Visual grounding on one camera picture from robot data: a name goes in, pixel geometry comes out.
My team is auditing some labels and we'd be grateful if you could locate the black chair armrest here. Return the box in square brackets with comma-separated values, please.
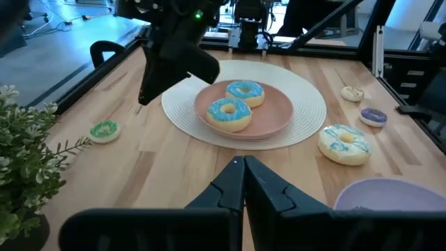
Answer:
[89, 40, 127, 69]

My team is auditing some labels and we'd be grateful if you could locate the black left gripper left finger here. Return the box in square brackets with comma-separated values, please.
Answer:
[58, 155, 245, 251]

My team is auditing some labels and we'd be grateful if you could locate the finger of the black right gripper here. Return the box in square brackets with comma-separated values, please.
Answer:
[138, 47, 191, 105]
[167, 41, 220, 84]

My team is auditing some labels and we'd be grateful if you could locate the white round woven placemat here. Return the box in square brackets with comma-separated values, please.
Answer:
[161, 59, 328, 151]

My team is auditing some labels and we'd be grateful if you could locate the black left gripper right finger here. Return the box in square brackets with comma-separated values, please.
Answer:
[243, 155, 446, 251]

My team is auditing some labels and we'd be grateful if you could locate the pink plate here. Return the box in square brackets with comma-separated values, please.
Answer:
[194, 79, 294, 141]

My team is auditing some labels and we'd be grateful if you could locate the white iced donut blue drizzle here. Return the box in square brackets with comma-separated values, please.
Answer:
[317, 123, 373, 167]

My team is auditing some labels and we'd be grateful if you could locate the black table edge rail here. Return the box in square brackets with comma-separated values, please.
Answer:
[54, 26, 151, 115]

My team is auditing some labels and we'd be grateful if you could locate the small cream donut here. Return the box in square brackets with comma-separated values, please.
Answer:
[341, 85, 365, 103]

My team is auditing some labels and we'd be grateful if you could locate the lavender plate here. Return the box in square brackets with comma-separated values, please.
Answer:
[333, 177, 446, 212]

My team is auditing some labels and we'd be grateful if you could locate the black frame post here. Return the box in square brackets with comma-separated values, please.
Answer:
[357, 0, 397, 66]

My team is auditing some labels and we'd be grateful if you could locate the silver aluminium frame bracket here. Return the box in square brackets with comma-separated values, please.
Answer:
[371, 24, 385, 78]

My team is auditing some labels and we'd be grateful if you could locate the small purple sprinkled donut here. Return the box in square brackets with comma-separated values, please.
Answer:
[359, 107, 388, 128]

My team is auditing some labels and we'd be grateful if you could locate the black plant pot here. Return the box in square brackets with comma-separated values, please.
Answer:
[0, 212, 50, 251]

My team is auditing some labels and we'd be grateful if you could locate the green leafy plant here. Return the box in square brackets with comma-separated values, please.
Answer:
[0, 84, 92, 245]

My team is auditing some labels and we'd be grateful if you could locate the small green iced donut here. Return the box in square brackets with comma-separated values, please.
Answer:
[88, 119, 121, 145]

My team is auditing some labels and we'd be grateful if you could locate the black diagonal frame strut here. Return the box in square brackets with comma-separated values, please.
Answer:
[287, 0, 365, 52]

